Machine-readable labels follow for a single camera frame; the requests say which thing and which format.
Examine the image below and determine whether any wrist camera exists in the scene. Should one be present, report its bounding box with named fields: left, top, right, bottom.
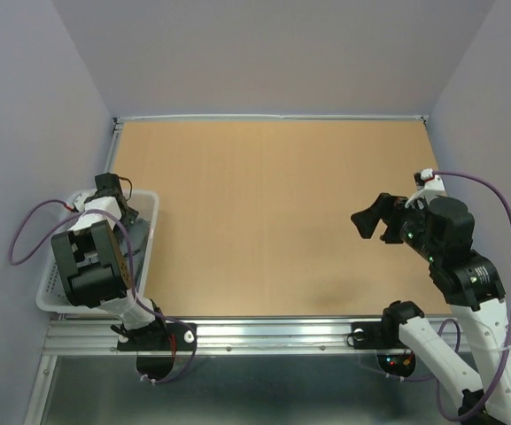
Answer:
left=405, top=168, right=446, bottom=209
left=73, top=191, right=121, bottom=219

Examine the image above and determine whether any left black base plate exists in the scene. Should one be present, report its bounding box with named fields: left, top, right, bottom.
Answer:
left=111, top=321, right=197, bottom=353

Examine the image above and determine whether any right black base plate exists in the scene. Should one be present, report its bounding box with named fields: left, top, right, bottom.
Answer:
left=345, top=321, right=405, bottom=350

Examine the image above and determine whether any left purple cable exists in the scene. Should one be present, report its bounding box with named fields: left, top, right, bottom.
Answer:
left=7, top=199, right=198, bottom=385

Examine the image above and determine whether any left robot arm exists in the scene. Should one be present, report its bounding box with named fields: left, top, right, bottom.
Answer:
left=50, top=173, right=176, bottom=352

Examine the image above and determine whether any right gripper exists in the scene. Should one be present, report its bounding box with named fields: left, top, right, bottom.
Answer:
left=349, top=191, right=441, bottom=261

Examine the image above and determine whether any aluminium mounting rail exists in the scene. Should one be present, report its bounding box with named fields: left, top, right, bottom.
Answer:
left=42, top=314, right=473, bottom=356

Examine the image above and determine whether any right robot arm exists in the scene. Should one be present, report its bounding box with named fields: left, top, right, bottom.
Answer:
left=346, top=193, right=511, bottom=424

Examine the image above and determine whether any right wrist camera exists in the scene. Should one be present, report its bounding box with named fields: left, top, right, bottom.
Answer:
left=405, top=168, right=446, bottom=209

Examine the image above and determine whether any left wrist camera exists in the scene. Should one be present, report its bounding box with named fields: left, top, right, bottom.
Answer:
left=73, top=191, right=121, bottom=219

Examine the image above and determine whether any grey long sleeve shirt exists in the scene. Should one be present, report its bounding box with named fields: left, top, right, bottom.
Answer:
left=128, top=218, right=151, bottom=269

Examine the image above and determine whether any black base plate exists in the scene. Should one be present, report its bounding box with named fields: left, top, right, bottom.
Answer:
left=345, top=321, right=405, bottom=350
left=111, top=321, right=197, bottom=353

